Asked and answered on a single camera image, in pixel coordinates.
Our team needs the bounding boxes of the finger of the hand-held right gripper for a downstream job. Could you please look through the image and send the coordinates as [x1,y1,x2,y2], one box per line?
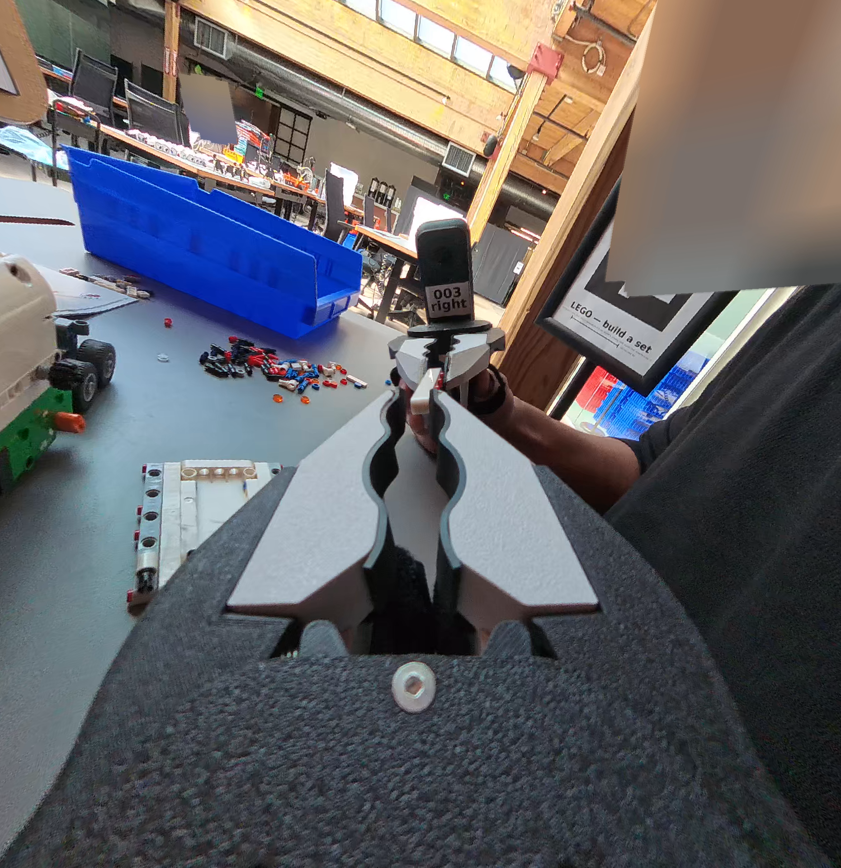
[446,335,504,394]
[391,338,440,389]

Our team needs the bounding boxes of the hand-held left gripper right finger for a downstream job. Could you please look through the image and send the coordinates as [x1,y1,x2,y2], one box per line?
[429,392,602,653]

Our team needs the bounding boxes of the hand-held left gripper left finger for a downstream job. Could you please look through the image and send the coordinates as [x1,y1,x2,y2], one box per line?
[226,388,409,653]

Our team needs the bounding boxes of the pile of small lego pins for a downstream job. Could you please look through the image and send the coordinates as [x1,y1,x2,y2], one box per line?
[198,335,369,395]

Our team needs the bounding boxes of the person's right forearm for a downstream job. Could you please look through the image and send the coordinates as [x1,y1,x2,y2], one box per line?
[515,396,644,516]

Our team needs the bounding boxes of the white grey lego panel assembly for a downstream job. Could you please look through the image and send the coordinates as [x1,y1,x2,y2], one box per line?
[127,460,286,606]

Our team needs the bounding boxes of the small tan lego parts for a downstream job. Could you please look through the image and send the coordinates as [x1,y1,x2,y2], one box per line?
[60,268,151,300]

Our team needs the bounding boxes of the white green lego truck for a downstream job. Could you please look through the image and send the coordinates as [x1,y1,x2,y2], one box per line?
[0,250,118,496]

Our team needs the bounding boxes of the person's right hand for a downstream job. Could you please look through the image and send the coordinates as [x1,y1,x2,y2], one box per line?
[393,365,533,458]

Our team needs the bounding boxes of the wooden office desk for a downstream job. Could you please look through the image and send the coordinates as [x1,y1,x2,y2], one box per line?
[47,100,327,225]
[356,224,422,320]

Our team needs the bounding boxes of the black office chair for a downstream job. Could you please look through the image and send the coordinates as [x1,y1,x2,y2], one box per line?
[323,170,351,245]
[68,49,120,127]
[124,78,191,147]

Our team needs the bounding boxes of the black framed marker sign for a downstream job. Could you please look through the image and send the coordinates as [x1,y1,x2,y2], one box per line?
[536,179,741,398]

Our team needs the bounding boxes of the blue plastic bin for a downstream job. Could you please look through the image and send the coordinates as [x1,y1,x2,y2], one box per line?
[61,144,364,340]

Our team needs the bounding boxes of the grey paper sheet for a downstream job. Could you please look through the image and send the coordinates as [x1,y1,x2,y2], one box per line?
[37,261,141,319]

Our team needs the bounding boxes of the light blue plastic bag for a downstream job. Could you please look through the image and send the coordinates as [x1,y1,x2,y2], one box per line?
[0,125,56,171]

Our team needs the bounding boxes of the wooden clipboard stand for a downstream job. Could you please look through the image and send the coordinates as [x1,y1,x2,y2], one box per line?
[0,0,50,127]

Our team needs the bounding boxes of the printed instruction sheet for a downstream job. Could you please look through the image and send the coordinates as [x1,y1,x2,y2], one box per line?
[0,20,20,96]

